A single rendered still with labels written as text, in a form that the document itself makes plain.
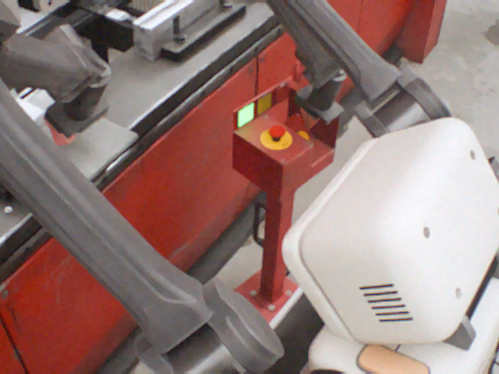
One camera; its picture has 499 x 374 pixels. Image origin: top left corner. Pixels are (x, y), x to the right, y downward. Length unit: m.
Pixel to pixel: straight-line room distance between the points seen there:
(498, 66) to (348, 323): 2.94
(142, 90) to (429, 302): 1.07
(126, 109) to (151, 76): 0.13
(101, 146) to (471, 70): 2.48
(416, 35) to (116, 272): 2.81
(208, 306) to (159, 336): 0.05
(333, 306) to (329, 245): 0.08
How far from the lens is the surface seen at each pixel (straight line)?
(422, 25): 3.22
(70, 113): 1.09
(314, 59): 1.32
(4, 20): 0.62
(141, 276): 0.56
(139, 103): 1.49
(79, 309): 1.60
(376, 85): 0.88
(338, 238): 0.58
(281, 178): 1.50
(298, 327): 0.89
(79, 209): 0.54
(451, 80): 3.28
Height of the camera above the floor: 1.79
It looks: 46 degrees down
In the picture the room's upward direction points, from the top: 2 degrees clockwise
